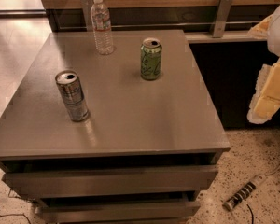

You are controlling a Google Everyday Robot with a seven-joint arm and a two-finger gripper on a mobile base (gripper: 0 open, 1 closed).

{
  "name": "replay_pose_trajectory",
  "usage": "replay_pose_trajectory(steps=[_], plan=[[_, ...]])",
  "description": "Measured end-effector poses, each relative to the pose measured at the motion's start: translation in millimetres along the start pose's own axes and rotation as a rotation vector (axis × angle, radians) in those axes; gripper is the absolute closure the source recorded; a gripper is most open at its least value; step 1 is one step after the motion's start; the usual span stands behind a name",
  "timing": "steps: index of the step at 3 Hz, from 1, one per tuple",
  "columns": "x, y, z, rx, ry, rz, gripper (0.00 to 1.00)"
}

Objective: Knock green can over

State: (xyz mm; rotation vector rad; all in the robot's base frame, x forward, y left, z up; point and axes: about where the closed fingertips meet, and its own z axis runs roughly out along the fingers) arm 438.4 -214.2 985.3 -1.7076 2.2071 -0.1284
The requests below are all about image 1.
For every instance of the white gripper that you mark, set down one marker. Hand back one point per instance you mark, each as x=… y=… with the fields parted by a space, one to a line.
x=266 y=101

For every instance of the green soda can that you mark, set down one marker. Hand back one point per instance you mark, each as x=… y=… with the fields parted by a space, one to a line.
x=151 y=58

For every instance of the silver energy drink can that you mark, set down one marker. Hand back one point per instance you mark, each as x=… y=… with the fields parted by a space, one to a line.
x=70 y=89

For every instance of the upper grey drawer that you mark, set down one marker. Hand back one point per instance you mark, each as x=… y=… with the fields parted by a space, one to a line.
x=61 y=184

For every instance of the grey drawer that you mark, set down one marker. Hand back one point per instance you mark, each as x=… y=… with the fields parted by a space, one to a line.
x=61 y=184
x=119 y=212

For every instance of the grey drawer cabinet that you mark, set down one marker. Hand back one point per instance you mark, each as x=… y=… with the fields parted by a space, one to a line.
x=132 y=123

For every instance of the clear plastic water bottle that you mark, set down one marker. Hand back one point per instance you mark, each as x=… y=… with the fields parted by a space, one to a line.
x=101 y=26

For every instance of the lower grey drawer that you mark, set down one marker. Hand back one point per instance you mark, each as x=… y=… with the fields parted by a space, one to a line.
x=119 y=212

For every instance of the metal wall rail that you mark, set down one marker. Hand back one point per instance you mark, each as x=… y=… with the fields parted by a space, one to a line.
x=229 y=25

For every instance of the right metal wall bracket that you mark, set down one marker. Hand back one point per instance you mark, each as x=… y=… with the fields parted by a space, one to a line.
x=219 y=24

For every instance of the metal wall bracket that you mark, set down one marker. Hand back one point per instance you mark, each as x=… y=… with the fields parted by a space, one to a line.
x=86 y=7
x=219 y=24

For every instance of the left metal wall bracket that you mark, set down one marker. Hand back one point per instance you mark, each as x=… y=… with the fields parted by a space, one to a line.
x=86 y=7

